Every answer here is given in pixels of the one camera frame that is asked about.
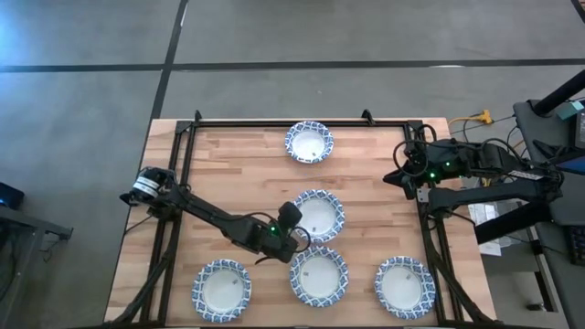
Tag black device with blue light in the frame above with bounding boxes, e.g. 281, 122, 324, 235
0, 181, 26, 210

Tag blue patterned white paper bowl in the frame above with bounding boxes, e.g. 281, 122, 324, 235
289, 245, 350, 309
284, 120, 335, 165
191, 258, 253, 324
374, 255, 437, 321
292, 188, 346, 244

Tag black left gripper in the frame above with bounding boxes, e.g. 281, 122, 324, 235
244, 218, 314, 265

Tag grey side desk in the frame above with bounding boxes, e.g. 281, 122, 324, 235
512, 98, 585, 329

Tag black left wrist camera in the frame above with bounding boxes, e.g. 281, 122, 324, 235
278, 201, 303, 230

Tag black tablet with blue screen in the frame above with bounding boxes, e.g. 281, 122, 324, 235
532, 138, 585, 177

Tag black keyboard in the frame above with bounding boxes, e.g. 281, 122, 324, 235
568, 225, 585, 267

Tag white cardboard box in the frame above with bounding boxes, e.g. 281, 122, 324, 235
467, 203, 500, 227

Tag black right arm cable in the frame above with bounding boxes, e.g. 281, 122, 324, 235
392, 122, 441, 179

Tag black desk support beam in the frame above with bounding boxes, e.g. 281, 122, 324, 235
473, 200, 555, 246

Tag black slanted pole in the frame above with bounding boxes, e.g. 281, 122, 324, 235
532, 68, 585, 118

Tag yellow power cord plug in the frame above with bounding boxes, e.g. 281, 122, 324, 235
447, 109, 495, 129

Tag white paper sheet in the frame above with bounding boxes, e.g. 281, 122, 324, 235
476, 237, 504, 258

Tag dark metal side table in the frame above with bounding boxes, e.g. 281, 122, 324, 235
0, 203, 74, 321

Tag black metal table frame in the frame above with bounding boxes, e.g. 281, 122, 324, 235
104, 109, 494, 328

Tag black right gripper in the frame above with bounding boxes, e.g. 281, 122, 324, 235
382, 138, 461, 200

